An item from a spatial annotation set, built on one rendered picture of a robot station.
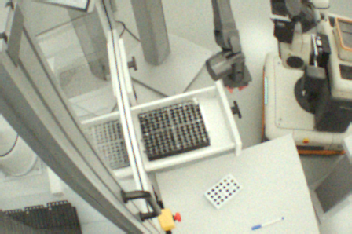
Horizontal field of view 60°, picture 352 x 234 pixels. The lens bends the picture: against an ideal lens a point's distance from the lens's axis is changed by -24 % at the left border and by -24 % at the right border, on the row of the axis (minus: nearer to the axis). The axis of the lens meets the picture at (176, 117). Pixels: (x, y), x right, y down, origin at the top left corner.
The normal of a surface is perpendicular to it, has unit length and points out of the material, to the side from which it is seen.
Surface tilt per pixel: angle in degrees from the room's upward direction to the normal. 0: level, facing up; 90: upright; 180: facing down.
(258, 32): 0
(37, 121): 90
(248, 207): 0
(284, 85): 0
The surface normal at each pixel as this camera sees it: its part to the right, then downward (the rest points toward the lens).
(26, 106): 0.24, 0.85
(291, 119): -0.09, -0.47
